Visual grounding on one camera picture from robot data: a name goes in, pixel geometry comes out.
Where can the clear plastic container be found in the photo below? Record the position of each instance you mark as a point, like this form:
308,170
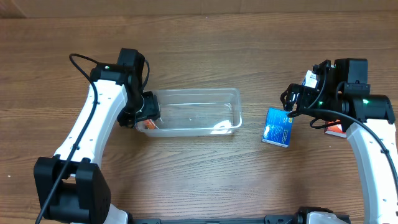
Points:
196,112

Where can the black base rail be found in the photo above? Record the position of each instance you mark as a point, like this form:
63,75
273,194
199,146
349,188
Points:
302,216

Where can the white blue box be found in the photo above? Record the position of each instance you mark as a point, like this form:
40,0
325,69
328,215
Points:
310,80

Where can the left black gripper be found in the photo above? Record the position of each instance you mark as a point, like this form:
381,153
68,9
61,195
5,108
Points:
149,107

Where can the red white box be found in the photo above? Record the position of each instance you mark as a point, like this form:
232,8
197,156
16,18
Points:
335,130

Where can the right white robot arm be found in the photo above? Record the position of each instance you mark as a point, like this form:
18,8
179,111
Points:
342,96

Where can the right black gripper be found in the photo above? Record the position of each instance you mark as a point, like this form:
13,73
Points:
290,93

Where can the orange bottle white cap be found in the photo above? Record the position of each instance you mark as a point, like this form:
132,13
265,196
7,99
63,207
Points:
149,124

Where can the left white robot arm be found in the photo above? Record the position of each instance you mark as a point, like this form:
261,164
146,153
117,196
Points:
70,185

